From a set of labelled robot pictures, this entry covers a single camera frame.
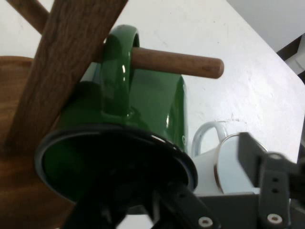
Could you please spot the green enamel mug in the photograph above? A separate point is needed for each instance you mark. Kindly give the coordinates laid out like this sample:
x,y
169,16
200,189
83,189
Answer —
x,y
147,107

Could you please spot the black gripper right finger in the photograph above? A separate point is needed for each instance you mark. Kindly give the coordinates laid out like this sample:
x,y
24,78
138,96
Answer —
x,y
274,181

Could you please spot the wooden mug tree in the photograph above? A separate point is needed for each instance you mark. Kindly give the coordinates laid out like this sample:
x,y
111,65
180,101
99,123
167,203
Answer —
x,y
59,59

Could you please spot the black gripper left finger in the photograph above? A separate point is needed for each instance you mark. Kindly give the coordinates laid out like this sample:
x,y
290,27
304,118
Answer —
x,y
186,205

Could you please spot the white enamel mug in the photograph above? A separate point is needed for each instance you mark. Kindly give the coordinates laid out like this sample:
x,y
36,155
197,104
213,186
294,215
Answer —
x,y
205,171

